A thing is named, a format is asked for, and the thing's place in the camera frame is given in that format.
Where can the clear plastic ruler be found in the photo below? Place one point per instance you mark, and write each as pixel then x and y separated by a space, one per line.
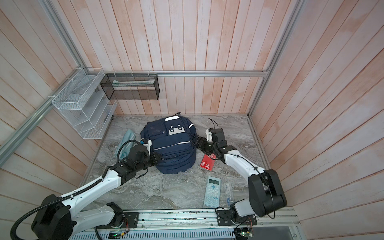
pixel 229 194

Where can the red small booklet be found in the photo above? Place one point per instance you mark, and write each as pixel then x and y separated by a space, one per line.
pixel 208 162

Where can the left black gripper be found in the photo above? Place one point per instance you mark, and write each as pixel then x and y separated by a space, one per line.
pixel 155 160

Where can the light teal pencil pouch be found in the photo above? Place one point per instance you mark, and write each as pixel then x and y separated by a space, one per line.
pixel 125 145

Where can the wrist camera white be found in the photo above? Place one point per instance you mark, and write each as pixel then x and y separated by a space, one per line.
pixel 147 143
pixel 209 136

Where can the white wire mesh shelf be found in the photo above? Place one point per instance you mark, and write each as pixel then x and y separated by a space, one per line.
pixel 84 104

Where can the light blue calculator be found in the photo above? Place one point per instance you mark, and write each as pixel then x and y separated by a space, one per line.
pixel 213 191

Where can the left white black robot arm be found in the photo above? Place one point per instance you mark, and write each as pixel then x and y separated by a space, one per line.
pixel 62 217

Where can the aluminium front rail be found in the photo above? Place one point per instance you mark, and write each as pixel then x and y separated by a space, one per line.
pixel 200 224

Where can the black mesh wall basket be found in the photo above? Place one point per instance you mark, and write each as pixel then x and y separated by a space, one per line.
pixel 131 87

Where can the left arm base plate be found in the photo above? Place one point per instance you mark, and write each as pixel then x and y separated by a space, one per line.
pixel 127 220

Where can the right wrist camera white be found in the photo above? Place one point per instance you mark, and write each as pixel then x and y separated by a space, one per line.
pixel 209 136

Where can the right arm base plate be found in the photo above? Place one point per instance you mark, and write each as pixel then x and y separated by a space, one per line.
pixel 230 218

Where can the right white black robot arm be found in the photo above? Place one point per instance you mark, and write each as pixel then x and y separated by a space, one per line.
pixel 266 194

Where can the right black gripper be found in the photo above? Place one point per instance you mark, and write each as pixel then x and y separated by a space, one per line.
pixel 201 145

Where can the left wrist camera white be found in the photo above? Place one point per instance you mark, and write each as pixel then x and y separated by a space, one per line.
pixel 147 143

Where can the navy blue student backpack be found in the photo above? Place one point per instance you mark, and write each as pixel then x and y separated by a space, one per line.
pixel 173 138

